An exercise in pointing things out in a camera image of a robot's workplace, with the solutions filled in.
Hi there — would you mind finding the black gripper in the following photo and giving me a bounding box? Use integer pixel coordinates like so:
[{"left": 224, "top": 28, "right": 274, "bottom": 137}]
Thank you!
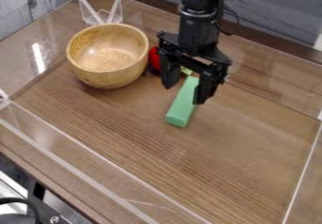
[{"left": 158, "top": 10, "right": 231, "bottom": 104}]

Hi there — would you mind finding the green rectangular block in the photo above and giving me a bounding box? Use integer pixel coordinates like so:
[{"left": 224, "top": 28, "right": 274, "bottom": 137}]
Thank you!
[{"left": 164, "top": 76, "right": 199, "bottom": 128}]

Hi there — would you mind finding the clear acrylic corner bracket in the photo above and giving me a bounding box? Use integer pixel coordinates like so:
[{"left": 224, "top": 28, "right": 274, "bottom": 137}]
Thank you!
[{"left": 77, "top": 0, "right": 123, "bottom": 25}]

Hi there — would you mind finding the red toy strawberry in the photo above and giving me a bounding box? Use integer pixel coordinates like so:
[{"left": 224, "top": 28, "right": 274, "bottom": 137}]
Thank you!
[{"left": 147, "top": 45, "right": 195, "bottom": 76}]

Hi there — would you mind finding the brown wooden bowl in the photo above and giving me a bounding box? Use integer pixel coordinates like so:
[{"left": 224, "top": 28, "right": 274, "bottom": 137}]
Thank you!
[{"left": 65, "top": 24, "right": 150, "bottom": 89}]

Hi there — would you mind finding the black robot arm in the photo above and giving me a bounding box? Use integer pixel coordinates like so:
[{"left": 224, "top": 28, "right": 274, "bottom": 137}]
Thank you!
[{"left": 158, "top": 0, "right": 231, "bottom": 104}]

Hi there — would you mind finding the black table leg bracket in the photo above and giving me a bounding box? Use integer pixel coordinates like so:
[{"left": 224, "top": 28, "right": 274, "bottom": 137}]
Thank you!
[{"left": 28, "top": 180, "right": 72, "bottom": 224}]

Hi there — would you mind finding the black cable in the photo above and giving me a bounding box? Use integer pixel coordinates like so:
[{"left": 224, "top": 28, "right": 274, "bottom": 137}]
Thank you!
[{"left": 0, "top": 196, "right": 41, "bottom": 224}]

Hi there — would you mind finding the clear acrylic tray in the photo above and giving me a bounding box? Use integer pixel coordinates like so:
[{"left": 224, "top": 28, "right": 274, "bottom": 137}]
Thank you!
[{"left": 0, "top": 2, "right": 322, "bottom": 224}]

